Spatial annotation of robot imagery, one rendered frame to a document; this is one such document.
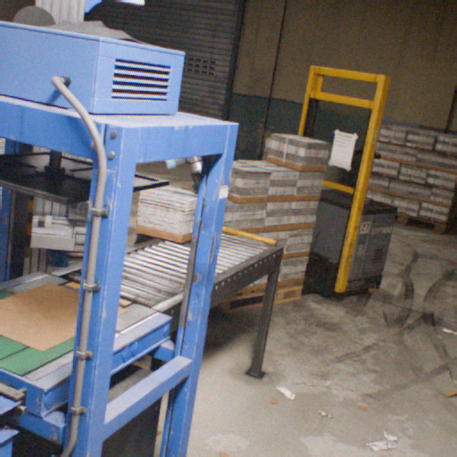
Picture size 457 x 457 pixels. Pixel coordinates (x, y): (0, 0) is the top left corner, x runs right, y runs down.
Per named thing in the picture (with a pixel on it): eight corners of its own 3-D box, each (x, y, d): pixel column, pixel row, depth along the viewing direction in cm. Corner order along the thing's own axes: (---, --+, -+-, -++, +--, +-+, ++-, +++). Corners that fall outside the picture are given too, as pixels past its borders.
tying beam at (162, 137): (21, 106, 250) (23, 80, 248) (234, 152, 214) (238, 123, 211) (-140, 103, 190) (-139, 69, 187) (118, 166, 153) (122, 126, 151)
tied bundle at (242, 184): (203, 191, 461) (207, 160, 455) (231, 190, 481) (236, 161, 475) (237, 203, 435) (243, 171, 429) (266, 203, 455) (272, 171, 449)
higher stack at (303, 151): (243, 286, 522) (269, 132, 490) (268, 283, 542) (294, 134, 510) (276, 303, 495) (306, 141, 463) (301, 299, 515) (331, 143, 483)
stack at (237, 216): (124, 306, 444) (138, 191, 423) (244, 286, 522) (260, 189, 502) (156, 328, 416) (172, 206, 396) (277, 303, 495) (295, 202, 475)
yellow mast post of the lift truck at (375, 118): (330, 288, 522) (375, 74, 479) (336, 287, 528) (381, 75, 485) (338, 293, 516) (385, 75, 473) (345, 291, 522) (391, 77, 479)
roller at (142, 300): (71, 280, 268) (72, 270, 267) (165, 312, 250) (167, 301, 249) (63, 283, 264) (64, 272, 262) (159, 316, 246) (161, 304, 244)
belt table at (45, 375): (37, 292, 263) (38, 270, 261) (170, 339, 239) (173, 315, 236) (-116, 346, 201) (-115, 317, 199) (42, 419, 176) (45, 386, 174)
